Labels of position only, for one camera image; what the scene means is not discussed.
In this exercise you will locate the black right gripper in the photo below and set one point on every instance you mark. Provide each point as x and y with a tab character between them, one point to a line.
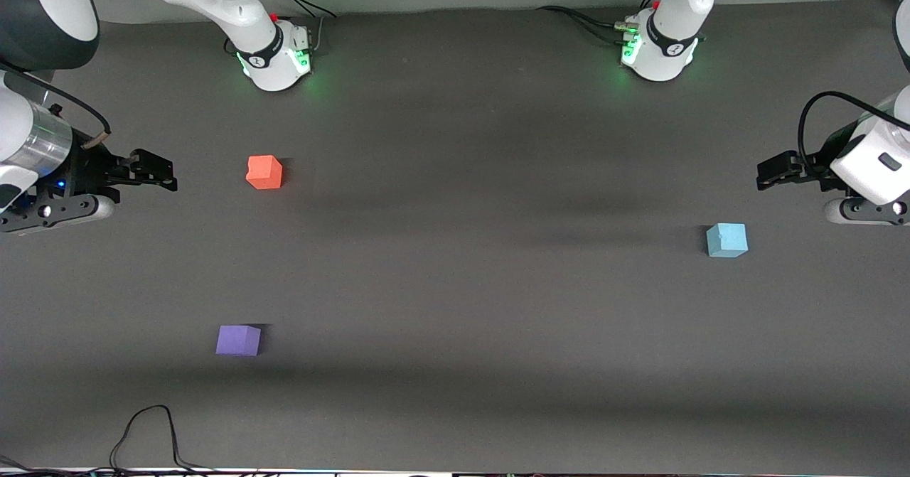
91	168

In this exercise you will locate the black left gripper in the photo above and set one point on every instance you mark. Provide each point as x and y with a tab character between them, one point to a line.
817	163

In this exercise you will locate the light blue foam block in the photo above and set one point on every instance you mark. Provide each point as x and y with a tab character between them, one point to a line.
726	240

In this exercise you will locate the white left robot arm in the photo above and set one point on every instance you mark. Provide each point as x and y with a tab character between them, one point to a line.
668	43

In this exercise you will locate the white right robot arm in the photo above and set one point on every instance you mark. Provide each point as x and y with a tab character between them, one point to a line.
234	8

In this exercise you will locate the orange foam block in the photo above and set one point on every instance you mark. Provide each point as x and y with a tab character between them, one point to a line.
264	173

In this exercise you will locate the purple foam block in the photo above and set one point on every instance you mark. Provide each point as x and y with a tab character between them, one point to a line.
238	340

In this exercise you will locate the dark grey table mat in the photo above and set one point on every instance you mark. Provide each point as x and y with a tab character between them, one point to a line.
498	320

